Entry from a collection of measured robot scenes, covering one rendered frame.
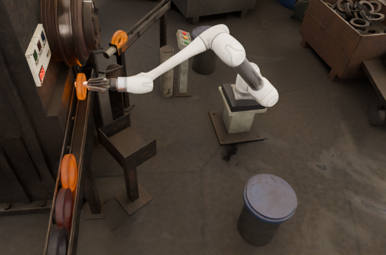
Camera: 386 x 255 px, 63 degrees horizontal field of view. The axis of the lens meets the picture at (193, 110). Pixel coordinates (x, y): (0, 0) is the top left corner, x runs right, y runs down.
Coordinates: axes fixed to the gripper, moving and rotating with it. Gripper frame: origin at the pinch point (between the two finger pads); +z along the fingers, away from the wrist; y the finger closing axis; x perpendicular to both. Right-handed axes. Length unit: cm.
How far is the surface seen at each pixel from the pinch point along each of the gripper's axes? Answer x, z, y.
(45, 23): 36.8, 12.9, 3.1
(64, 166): -5, 2, -54
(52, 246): -8, 2, -91
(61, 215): -9, 1, -77
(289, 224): -77, -137, -59
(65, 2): 46.1, 3.0, 8.3
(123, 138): -22.6, -23.6, -22.6
